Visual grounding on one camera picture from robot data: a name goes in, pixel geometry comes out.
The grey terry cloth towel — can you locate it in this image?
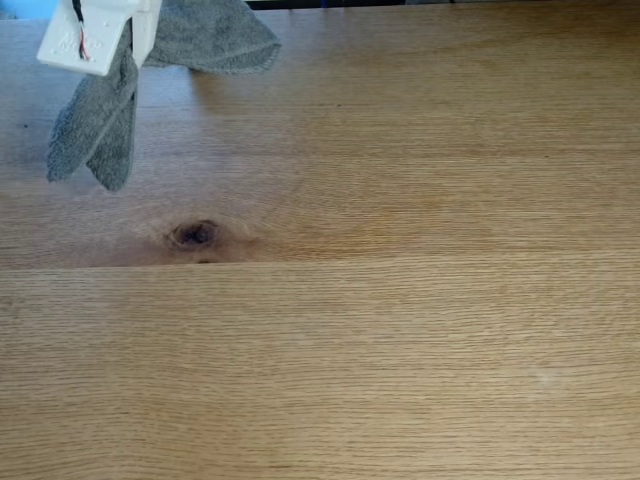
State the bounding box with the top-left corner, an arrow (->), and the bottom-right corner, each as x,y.
46,0 -> 283,193

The black camera cable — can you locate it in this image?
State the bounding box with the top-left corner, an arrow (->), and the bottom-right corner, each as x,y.
71,0 -> 95,62

